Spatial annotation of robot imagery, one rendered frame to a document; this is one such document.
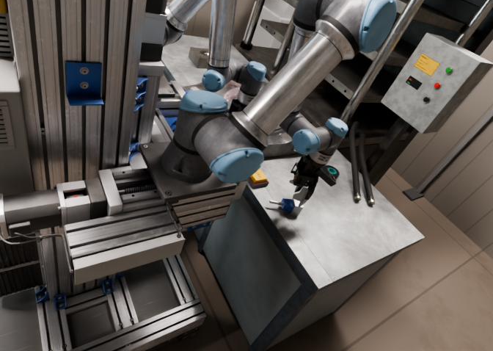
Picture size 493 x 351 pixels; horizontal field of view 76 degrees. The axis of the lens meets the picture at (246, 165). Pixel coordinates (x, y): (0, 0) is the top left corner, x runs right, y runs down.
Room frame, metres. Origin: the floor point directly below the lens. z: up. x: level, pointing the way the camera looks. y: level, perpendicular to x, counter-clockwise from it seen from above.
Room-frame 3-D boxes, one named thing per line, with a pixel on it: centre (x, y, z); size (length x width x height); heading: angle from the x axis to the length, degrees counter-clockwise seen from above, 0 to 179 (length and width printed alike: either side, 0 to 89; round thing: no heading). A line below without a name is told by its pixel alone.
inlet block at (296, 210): (0.95, -0.20, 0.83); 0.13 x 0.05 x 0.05; 108
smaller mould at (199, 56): (1.97, 0.51, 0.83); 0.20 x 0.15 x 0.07; 135
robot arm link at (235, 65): (1.13, 0.21, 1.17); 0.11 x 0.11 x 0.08; 85
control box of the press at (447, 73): (1.76, -0.72, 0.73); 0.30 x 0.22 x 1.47; 45
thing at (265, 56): (2.46, -0.27, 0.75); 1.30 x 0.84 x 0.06; 45
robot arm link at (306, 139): (0.89, -0.14, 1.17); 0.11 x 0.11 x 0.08; 51
